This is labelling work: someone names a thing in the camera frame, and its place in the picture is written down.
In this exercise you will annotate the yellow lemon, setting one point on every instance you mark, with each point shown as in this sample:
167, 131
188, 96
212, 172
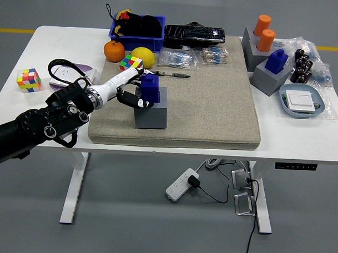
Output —
143, 57

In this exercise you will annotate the black fabric pouch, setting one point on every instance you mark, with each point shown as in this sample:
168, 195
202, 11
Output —
144, 25

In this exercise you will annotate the white switch panel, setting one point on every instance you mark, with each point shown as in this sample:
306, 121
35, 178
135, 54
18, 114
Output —
300, 101

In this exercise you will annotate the tall grey holder block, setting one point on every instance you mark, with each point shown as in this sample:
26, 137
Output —
250, 51

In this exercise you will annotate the bright colourful puzzle cube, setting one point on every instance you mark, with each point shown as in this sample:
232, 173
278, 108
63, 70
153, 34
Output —
129, 61

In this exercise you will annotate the white power strip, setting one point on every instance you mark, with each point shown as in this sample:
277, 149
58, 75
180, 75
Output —
178, 188

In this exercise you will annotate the white cover plate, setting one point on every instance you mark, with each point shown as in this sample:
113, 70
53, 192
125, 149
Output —
92, 74

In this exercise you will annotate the black silver pen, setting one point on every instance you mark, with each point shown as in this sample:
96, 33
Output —
172, 74

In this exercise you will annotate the clear metal stand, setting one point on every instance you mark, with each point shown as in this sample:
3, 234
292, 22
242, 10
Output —
244, 204
240, 179

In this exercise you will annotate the black table control panel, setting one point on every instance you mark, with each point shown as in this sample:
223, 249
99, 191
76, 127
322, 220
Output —
295, 166

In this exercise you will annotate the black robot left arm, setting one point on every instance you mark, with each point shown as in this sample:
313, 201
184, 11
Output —
33, 124

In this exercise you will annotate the green circuit board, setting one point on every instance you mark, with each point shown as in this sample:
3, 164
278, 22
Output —
283, 99

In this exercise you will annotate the black capacitor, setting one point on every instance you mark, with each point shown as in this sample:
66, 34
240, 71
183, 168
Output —
304, 61
299, 71
309, 65
299, 54
307, 75
294, 77

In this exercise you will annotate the yellow red tool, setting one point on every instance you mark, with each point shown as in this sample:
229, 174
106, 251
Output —
123, 14

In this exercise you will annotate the blue seal stamp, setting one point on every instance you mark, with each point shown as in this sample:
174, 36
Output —
151, 88
275, 62

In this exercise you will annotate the pastel colourful puzzle cube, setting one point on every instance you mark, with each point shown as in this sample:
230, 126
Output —
29, 80

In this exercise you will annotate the grey square seal holder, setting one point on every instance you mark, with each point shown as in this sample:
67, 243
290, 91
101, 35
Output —
152, 117
266, 81

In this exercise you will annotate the blue plastic bin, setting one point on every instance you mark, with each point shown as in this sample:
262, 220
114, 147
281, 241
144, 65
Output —
144, 43

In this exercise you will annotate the white table leg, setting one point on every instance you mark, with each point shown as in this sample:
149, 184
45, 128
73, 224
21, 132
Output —
263, 210
70, 195

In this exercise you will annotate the orange cylinder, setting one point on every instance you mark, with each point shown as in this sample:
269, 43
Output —
266, 39
262, 24

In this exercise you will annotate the clear bag of blue parts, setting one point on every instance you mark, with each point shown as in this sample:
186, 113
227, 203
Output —
321, 70

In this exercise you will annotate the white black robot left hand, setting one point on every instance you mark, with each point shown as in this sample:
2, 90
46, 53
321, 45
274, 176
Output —
117, 81

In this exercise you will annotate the light blue dish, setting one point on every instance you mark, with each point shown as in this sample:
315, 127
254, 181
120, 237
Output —
298, 87

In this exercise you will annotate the white wall socket panel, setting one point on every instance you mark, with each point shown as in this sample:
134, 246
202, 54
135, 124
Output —
64, 73

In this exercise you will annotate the orange fruit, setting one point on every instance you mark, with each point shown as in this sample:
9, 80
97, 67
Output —
114, 51

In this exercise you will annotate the bag of brown resistors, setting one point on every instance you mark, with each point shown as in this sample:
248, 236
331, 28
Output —
214, 56

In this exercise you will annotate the black plastic-wrapped package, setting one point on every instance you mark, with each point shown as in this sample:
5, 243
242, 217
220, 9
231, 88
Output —
188, 35

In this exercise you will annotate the purple white tray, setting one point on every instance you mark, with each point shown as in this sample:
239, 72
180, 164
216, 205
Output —
83, 66

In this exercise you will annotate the bag of blue resistors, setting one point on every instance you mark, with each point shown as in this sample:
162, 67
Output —
177, 60

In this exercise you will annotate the beige fabric mat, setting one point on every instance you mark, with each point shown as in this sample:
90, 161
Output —
208, 111

